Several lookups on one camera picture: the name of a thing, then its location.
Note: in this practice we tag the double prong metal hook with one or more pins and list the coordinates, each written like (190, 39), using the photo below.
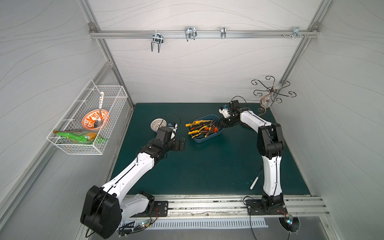
(157, 40)

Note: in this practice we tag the green snack packet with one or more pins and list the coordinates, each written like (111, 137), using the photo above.
(82, 137)

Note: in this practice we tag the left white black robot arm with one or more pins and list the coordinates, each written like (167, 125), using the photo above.
(105, 208)

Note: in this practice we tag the brown metal jewelry stand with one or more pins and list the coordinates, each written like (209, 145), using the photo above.
(270, 95)

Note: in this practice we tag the yellow black pliers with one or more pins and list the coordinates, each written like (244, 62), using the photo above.
(198, 123)
(197, 130)

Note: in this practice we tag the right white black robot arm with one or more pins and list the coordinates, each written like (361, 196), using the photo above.
(270, 145)

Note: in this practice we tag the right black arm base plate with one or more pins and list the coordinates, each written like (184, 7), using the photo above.
(259, 208)

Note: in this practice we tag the white round strainer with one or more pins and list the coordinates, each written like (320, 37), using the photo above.
(158, 123)

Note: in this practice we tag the round black floor port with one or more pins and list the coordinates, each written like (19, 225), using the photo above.
(290, 224)

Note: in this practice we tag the white vented cable duct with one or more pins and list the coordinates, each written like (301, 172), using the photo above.
(216, 224)

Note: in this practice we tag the white wire wall basket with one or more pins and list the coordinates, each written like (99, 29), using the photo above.
(115, 98)

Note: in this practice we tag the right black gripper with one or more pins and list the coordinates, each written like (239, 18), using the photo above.
(223, 121)

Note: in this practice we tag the orange white patterned bowl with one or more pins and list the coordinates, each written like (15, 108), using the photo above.
(90, 118)

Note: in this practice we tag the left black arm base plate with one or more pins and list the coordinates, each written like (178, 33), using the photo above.
(156, 209)

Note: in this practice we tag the right metal bracket hook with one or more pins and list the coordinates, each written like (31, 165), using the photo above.
(296, 34)

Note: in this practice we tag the small metal hook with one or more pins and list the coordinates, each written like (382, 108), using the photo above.
(223, 32)

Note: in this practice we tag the white handled spoon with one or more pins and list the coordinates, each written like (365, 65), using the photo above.
(99, 120)

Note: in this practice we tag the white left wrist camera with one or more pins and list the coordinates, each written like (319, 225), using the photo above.
(173, 126)

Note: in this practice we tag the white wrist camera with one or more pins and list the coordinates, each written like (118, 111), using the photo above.
(173, 126)
(225, 111)

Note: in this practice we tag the white handled small tool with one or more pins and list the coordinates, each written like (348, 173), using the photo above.
(256, 179)

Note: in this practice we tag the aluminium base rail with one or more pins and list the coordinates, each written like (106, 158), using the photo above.
(232, 206)

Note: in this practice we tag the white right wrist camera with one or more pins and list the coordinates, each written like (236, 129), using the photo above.
(225, 111)

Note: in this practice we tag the aluminium cross rail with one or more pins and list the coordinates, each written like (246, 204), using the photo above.
(201, 34)

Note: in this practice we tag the loop metal hook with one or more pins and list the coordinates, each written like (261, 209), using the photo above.
(190, 33)

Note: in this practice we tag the blue plastic storage box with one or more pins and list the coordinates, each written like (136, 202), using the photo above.
(200, 137)

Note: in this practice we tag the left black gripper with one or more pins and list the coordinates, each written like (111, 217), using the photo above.
(180, 144)

